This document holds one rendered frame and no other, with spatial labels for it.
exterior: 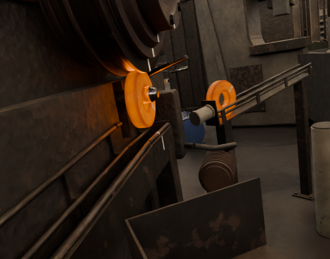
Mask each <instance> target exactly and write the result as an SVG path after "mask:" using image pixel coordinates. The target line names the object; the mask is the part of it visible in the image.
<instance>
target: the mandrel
mask: <svg viewBox="0 0 330 259"><path fill-rule="evenodd" d="M113 92H114V97H115V102H116V105H117V107H118V106H126V103H125V92H124V90H117V91H113ZM158 97H159V91H158V89H157V88H154V87H152V86H145V87H143V90H142V99H143V103H150V102H153V101H155V100H156V99H157V98H158Z"/></svg>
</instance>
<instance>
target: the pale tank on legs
mask: <svg viewBox="0 0 330 259"><path fill-rule="evenodd" d="M322 3H323V26H324V39H326V17H325V0H322ZM301 5H302V22H303V37H304V36H311V29H310V10H309V0H301ZM326 7H327V18H328V17H330V0H326ZM305 8H306V12H305ZM306 26H307V28H306Z"/></svg>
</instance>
